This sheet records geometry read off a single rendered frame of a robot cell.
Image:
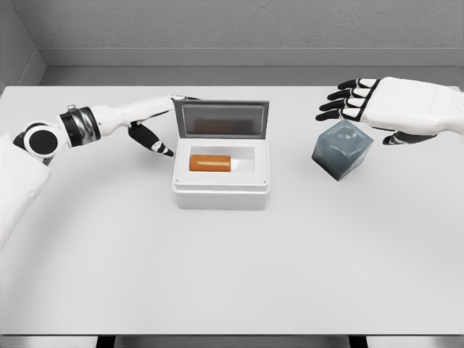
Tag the translucent grey cube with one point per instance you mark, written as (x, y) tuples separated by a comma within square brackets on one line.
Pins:
[(340, 150)]

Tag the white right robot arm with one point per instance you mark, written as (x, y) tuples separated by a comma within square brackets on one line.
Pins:
[(453, 108)]

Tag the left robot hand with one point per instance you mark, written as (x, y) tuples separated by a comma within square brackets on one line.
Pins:
[(152, 107)]

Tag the grey hinged box lid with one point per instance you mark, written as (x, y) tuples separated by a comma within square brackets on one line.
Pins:
[(221, 119)]

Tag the white rectangular box base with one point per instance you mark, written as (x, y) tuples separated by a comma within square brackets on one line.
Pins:
[(221, 194)]

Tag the orange cylinder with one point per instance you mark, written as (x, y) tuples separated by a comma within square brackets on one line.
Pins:
[(210, 163)]

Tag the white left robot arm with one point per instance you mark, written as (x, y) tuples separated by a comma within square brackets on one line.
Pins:
[(87, 121)]

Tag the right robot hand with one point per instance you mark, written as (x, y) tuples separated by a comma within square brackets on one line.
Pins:
[(402, 103)]

